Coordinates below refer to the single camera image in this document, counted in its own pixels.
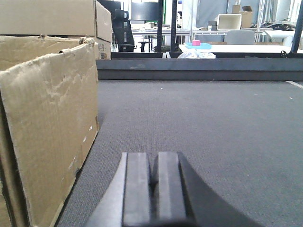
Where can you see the crumpled plastic bag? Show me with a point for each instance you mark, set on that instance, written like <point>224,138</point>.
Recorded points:
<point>195,54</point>

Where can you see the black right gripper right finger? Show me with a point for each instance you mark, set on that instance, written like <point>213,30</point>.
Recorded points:
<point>183,198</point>

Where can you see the dark table edge rail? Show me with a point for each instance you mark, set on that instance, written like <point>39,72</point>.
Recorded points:
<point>224,69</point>

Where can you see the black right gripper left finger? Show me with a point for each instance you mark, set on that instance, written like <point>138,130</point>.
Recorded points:
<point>126,202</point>

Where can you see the light blue tray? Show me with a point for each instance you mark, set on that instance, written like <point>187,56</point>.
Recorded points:
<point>202,46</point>

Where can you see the worn brown cardboard box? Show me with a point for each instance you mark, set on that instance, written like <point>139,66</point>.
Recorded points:
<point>48,123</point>

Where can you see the black office chair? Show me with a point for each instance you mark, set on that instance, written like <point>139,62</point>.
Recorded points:
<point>122,31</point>

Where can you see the white plastic bin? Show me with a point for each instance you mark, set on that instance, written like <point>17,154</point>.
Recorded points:
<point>228,21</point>

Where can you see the white table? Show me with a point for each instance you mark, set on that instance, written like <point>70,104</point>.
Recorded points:
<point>245,48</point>

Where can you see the pink cube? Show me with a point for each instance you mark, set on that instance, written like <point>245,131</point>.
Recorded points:
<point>196,42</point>

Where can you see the open cardboard box background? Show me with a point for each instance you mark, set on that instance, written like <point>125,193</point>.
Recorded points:
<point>246,14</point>

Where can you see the black vertical post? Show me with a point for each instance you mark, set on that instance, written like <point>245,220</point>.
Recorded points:
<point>173,25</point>

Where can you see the grey office chair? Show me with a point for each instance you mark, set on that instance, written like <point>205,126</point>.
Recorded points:
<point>240,37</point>

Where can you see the large stacked cardboard box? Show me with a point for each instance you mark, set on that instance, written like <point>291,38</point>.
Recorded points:
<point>61,18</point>

